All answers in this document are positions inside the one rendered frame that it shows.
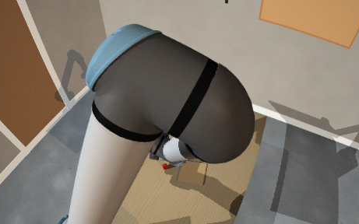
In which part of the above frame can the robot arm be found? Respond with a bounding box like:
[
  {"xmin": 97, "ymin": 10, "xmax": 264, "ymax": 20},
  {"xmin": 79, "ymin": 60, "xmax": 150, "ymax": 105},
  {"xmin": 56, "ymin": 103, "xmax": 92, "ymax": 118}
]
[{"xmin": 57, "ymin": 24, "xmax": 255, "ymax": 224}]

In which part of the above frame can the red die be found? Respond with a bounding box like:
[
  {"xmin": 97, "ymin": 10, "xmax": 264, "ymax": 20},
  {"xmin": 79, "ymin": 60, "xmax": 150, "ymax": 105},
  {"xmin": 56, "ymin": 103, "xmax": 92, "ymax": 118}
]
[{"xmin": 162, "ymin": 163, "xmax": 168, "ymax": 170}]

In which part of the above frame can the tan flat mat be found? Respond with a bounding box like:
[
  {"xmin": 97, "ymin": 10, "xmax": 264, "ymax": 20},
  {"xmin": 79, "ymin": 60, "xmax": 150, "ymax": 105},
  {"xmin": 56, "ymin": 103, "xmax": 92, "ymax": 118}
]
[{"xmin": 178, "ymin": 160, "xmax": 207, "ymax": 185}]

